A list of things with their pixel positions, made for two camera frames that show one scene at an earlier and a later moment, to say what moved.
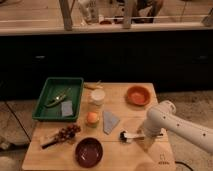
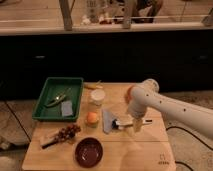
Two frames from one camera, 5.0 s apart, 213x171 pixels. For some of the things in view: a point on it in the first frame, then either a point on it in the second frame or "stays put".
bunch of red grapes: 67,133 stays put
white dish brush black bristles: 127,137 to 120,125
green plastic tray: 52,89 stays put
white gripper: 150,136 to 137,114
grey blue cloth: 110,120 stays put
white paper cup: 98,96 stays put
